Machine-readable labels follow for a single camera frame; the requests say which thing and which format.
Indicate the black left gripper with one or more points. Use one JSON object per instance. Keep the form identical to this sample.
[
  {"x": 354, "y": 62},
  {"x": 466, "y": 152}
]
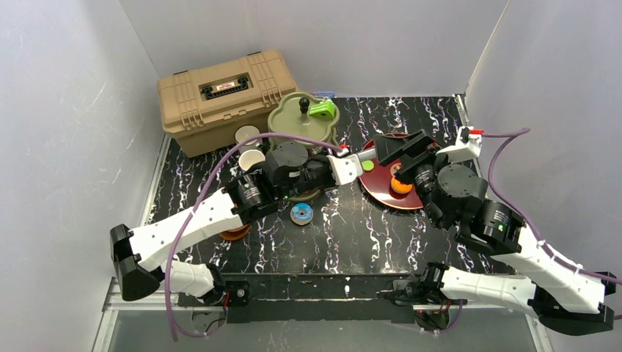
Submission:
[{"x": 320, "y": 169}]

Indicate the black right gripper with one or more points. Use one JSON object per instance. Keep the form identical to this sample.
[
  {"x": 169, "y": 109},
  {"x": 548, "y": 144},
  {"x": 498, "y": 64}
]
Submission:
[{"x": 417, "y": 158}]

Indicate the blue frosted donut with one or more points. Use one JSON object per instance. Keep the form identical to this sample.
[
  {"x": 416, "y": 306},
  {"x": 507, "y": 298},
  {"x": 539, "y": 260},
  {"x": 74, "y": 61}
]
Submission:
[{"x": 301, "y": 214}]

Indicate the orange glazed donut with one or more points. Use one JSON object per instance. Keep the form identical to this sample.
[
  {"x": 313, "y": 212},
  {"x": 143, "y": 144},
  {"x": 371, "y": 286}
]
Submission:
[{"x": 399, "y": 187}]

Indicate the green three-tier serving stand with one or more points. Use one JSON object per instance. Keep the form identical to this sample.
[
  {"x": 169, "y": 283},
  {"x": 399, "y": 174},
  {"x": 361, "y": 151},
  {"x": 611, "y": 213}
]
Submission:
[{"x": 290, "y": 122}]

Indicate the green cube sweet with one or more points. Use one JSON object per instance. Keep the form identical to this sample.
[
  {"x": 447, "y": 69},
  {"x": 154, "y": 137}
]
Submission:
[{"x": 326, "y": 110}]

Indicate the red round lacquer tray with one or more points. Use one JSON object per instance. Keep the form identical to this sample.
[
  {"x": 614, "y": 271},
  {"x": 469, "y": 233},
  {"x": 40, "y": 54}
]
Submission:
[{"x": 377, "y": 185}]

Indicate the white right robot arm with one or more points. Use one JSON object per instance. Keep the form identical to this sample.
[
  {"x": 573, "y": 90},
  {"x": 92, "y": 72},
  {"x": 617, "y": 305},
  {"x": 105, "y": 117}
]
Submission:
[{"x": 545, "y": 285}]

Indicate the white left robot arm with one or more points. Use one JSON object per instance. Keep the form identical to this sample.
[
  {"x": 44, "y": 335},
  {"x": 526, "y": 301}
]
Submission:
[{"x": 144, "y": 257}]

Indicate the blue mug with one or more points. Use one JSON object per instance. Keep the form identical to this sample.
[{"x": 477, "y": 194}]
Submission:
[{"x": 249, "y": 158}]

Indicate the white cup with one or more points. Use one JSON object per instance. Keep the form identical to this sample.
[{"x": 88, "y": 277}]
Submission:
[{"x": 246, "y": 132}]

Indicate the green macaron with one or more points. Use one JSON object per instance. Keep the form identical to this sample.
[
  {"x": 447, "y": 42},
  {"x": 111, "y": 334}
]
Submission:
[{"x": 368, "y": 165}]

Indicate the stacked brown wooden coasters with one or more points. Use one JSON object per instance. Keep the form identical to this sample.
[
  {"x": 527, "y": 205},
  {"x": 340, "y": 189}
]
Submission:
[{"x": 236, "y": 234}]

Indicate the tan plastic toolbox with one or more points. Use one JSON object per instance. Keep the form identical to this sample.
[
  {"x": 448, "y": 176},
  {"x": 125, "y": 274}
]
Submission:
[{"x": 202, "y": 109}]

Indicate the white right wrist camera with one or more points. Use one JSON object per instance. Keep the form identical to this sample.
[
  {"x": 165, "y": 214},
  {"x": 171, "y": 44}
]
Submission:
[{"x": 466, "y": 147}]

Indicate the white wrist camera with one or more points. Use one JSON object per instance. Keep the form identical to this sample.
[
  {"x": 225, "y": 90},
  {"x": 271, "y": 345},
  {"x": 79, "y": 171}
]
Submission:
[
  {"x": 466, "y": 147},
  {"x": 345, "y": 169}
]

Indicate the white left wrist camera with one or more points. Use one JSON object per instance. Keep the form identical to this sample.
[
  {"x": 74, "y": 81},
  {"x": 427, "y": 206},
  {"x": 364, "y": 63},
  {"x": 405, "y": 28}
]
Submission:
[{"x": 345, "y": 169}]

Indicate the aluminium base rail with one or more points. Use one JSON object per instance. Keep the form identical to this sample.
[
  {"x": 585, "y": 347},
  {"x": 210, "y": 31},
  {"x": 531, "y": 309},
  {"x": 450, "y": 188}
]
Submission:
[{"x": 370, "y": 311}]

